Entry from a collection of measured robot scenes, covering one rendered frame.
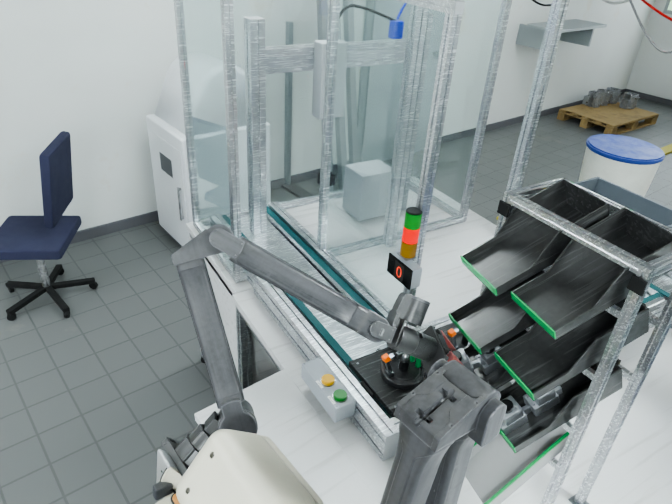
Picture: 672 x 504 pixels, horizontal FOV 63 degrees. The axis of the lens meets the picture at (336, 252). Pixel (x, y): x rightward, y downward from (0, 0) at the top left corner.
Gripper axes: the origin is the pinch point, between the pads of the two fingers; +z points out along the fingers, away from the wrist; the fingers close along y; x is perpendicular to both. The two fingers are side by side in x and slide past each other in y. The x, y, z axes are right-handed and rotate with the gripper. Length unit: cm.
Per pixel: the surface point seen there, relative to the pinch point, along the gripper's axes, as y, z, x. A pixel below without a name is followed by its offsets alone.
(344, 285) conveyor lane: 75, 12, 39
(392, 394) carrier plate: 16.2, 10.1, 31.0
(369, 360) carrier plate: 31.0, 7.8, 33.9
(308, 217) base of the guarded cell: 145, 16, 54
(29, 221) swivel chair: 220, -96, 172
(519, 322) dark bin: -4.0, 0.6, -18.0
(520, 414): -16.2, 7.8, -4.0
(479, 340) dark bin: -2.4, -2.2, -8.9
